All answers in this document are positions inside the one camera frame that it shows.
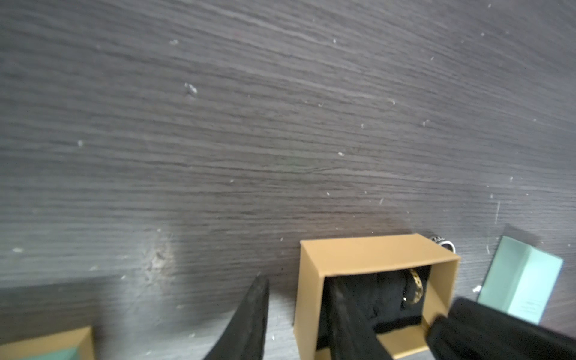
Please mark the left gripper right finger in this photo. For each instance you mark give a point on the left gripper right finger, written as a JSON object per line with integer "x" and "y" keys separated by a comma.
{"x": 350, "y": 336}

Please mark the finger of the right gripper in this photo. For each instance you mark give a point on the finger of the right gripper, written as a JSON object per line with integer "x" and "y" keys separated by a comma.
{"x": 474, "y": 331}

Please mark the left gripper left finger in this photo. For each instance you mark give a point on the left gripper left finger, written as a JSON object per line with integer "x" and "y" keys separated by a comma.
{"x": 245, "y": 335}

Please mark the mint green box lid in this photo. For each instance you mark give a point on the mint green box lid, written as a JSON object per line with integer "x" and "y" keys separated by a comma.
{"x": 520, "y": 280}

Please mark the tan ring box base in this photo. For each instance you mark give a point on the tan ring box base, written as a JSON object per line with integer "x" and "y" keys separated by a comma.
{"x": 328, "y": 258}

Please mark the mint green box left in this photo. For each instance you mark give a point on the mint green box left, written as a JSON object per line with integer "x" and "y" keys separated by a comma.
{"x": 73, "y": 344}

